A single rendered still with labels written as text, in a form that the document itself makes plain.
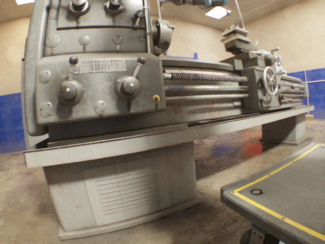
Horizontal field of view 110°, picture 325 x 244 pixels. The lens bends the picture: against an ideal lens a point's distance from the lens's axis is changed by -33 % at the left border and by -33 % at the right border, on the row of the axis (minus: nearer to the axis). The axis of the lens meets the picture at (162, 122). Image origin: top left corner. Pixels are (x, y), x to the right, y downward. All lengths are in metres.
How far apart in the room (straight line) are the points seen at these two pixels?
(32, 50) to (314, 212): 1.09
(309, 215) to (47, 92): 0.82
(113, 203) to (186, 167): 0.42
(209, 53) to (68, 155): 5.53
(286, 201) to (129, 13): 0.98
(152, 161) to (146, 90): 0.33
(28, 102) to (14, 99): 3.64
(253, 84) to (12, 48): 4.84
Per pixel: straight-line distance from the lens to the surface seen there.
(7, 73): 4.68
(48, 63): 0.68
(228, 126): 0.93
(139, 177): 0.81
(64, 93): 0.58
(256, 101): 1.21
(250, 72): 1.24
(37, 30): 0.92
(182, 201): 0.98
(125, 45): 0.85
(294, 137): 2.33
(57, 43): 0.85
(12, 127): 4.46
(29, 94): 0.82
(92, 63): 0.66
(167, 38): 1.16
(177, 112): 0.93
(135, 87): 0.60
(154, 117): 0.87
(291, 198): 0.46
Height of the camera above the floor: 0.55
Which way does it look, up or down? 4 degrees down
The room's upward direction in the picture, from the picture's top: 6 degrees counter-clockwise
